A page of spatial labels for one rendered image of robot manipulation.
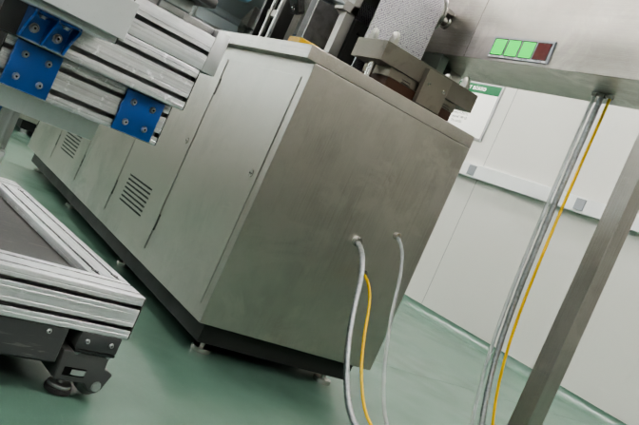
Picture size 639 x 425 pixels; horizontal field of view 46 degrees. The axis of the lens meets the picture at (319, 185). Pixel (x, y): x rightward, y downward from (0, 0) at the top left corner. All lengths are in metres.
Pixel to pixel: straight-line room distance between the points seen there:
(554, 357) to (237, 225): 0.92
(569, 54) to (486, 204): 3.32
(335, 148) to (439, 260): 3.59
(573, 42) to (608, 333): 2.68
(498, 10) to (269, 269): 1.11
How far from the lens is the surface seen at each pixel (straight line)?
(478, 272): 5.37
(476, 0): 2.66
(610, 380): 4.64
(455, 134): 2.38
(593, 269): 2.17
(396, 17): 2.50
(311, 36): 2.78
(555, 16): 2.39
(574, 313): 2.16
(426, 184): 2.34
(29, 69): 1.49
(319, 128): 2.09
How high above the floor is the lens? 0.58
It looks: level
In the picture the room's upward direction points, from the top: 24 degrees clockwise
